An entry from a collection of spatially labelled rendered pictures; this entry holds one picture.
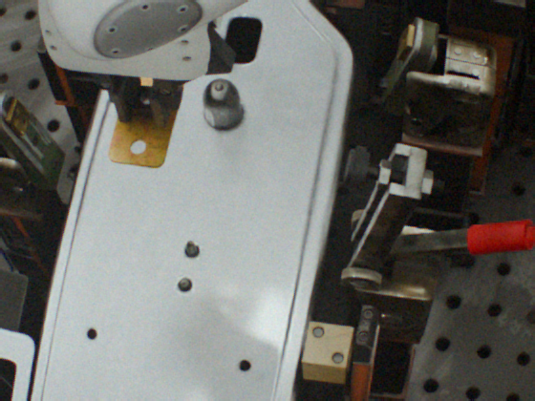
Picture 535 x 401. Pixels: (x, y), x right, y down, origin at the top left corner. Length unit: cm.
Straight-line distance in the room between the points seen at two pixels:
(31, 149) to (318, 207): 25
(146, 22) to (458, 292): 87
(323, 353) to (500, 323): 43
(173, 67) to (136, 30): 19
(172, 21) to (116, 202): 55
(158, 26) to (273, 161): 55
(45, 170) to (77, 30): 56
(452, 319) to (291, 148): 35
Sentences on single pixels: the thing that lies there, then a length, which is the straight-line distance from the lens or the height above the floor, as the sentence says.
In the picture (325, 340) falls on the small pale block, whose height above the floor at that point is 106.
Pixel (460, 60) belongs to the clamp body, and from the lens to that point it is 99.
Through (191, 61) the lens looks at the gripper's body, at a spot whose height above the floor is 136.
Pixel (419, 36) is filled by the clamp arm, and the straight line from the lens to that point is 95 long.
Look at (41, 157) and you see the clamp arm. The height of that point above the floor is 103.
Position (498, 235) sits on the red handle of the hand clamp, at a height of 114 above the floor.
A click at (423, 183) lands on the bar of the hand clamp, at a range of 78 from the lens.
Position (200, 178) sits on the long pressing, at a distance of 101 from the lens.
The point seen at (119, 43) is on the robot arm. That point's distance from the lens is 47.
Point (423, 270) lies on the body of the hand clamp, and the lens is 92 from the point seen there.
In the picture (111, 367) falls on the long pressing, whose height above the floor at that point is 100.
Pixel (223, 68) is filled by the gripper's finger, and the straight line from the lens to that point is 68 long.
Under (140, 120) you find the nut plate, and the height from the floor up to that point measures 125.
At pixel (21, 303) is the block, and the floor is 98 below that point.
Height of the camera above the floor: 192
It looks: 67 degrees down
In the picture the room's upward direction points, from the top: 6 degrees counter-clockwise
